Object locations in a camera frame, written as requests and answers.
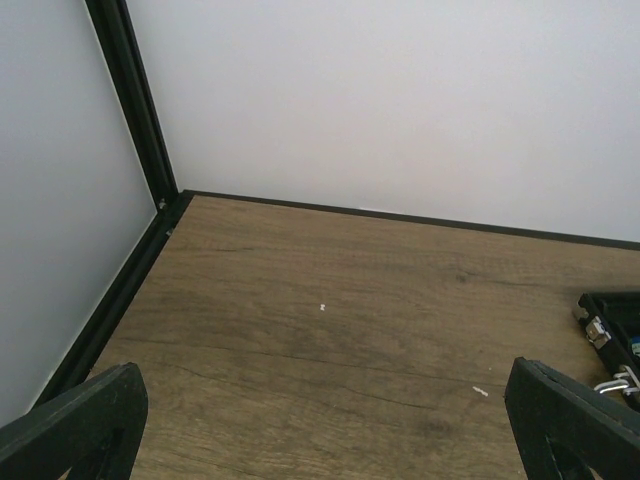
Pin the black frame post left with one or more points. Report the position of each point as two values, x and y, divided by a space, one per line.
115 33

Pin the black poker set case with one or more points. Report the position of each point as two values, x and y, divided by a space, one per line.
610 322

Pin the black frame rail left side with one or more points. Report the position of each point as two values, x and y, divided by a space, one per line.
86 349

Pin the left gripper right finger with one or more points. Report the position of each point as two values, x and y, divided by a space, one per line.
566 430

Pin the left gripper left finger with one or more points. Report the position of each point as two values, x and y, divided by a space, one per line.
92 431

